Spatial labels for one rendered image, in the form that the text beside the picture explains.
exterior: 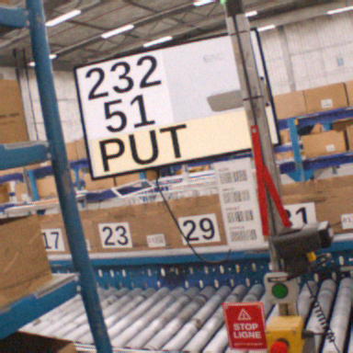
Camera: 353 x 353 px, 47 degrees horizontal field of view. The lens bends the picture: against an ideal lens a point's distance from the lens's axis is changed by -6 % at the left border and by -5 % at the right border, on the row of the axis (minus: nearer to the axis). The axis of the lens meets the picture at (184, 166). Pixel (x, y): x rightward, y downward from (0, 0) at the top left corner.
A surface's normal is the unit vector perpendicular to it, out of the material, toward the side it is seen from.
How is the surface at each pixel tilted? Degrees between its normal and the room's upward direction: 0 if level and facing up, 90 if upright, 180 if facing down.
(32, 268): 90
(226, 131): 86
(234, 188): 90
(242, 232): 90
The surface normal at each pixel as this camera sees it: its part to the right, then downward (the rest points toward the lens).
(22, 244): 0.90, -0.14
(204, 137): -0.11, 0.00
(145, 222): -0.42, 0.13
